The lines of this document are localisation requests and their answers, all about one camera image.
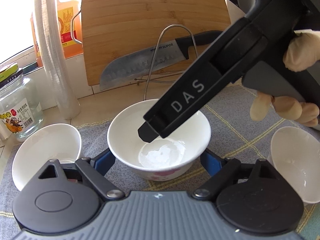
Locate metal wire rack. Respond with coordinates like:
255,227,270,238
70,8,198,101

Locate bamboo cutting board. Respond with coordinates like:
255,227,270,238
81,0,231,86

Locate gloved right hand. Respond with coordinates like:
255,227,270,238
249,29,320,127

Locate grey checked table mat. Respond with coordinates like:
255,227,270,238
0,83,320,240

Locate white bowl pink flowers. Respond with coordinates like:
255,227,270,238
107,99,211,181

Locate steel kitchen knife black handle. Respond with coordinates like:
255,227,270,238
99,30,222,90

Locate glass jar with label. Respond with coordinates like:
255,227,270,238
1,63,43,141

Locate orange oil bottle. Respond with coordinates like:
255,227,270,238
30,0,83,67

